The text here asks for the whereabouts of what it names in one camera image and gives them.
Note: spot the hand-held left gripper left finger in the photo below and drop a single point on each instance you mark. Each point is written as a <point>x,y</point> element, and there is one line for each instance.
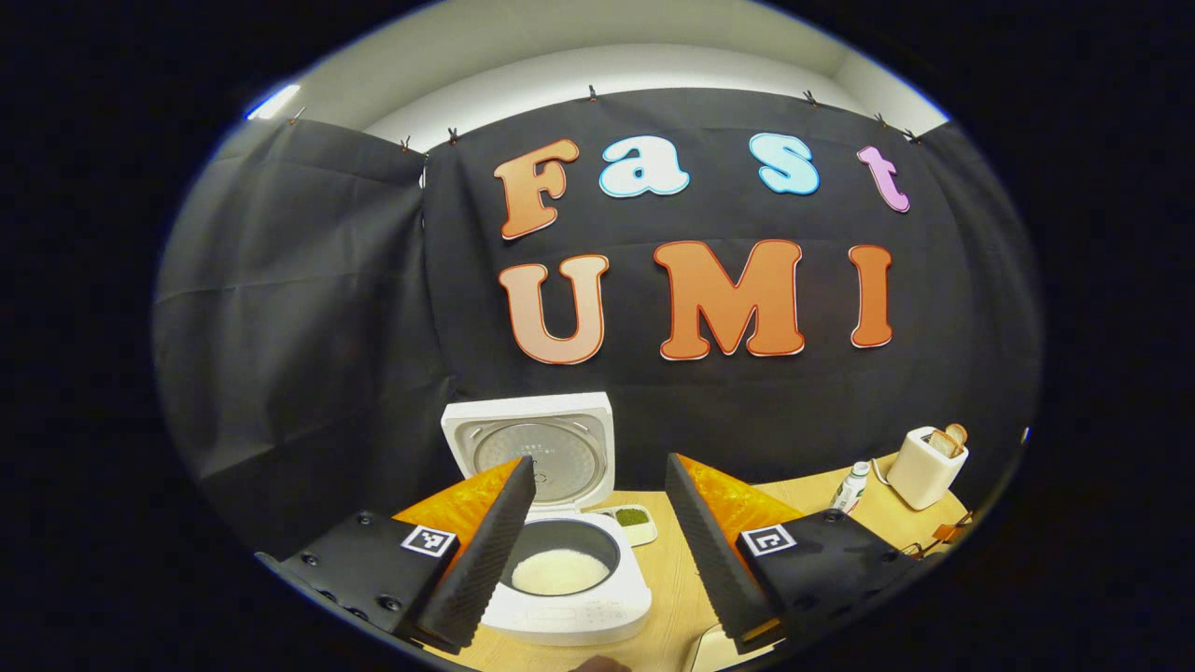
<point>485,560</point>

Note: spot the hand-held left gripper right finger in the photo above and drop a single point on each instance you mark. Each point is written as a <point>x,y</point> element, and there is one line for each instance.
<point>709,560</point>

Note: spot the white rice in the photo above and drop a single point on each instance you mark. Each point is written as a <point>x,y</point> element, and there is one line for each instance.
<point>560,571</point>

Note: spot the white rice cooker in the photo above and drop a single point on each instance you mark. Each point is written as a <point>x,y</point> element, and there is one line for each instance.
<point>579,618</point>

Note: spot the white condiment dish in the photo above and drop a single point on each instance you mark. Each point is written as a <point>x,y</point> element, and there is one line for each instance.
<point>637,519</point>

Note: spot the white green-label bottle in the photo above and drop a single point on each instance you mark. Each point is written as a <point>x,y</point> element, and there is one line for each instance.
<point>850,490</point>

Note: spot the white toaster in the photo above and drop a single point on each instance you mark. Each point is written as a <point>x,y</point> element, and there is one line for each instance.
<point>920,476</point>

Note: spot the black backdrop cloth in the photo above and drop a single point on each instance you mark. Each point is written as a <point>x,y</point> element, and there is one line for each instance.
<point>373,327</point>

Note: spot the toasted bread slice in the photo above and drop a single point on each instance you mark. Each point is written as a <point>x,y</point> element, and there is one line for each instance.
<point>958,433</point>
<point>941,443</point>

